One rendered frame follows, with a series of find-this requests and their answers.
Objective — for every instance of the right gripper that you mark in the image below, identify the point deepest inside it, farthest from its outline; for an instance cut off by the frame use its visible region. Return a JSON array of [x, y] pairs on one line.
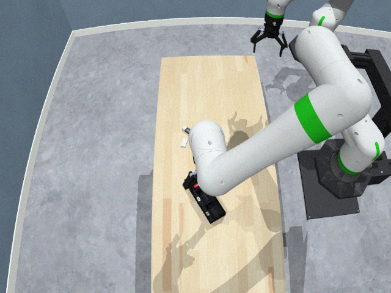
[[270, 32]]

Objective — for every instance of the black eraser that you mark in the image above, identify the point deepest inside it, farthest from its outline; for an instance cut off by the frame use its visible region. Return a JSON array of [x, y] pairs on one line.
[[186, 129]]

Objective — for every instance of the black rack of three bins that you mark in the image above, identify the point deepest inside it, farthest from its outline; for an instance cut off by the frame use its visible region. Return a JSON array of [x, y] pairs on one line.
[[214, 209]]

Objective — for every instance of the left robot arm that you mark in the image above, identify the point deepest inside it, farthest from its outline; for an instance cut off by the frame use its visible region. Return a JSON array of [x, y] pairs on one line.
[[340, 102]]

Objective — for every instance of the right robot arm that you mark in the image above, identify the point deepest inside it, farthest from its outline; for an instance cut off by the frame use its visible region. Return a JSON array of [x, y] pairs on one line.
[[330, 15]]

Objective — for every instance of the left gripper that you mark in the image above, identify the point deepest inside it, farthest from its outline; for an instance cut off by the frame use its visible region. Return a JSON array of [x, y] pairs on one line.
[[190, 181]]

